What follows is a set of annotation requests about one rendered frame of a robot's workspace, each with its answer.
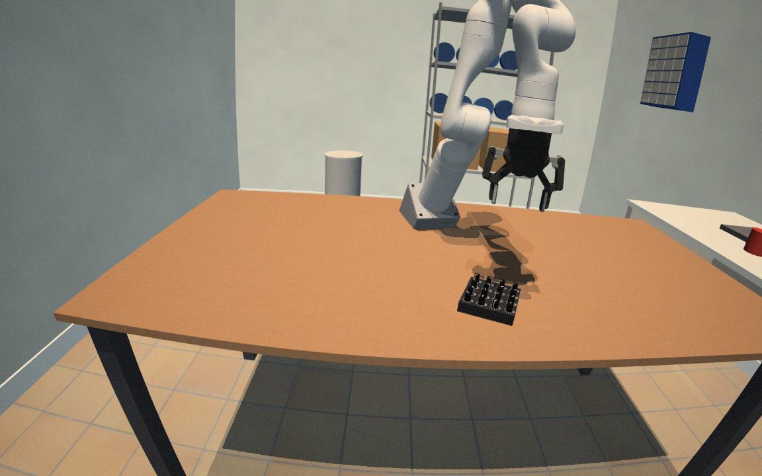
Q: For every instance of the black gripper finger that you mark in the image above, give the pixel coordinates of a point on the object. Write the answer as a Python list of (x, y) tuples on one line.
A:
[(558, 164), (494, 153)]

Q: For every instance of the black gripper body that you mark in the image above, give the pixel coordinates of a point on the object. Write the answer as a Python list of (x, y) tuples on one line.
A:
[(528, 145)]

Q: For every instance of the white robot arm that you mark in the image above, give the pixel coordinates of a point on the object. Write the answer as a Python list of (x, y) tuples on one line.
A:
[(534, 28)]

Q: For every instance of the black knob box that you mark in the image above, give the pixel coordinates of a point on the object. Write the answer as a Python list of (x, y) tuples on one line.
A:
[(504, 299)]

